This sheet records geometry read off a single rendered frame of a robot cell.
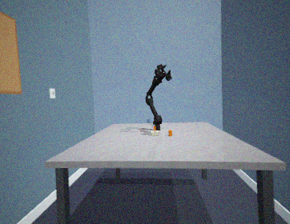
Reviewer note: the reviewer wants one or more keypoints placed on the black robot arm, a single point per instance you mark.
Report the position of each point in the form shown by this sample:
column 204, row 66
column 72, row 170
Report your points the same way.
column 157, row 118

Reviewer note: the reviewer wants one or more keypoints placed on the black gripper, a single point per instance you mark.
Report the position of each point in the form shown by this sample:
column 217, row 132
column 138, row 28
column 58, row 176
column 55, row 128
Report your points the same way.
column 166, row 75

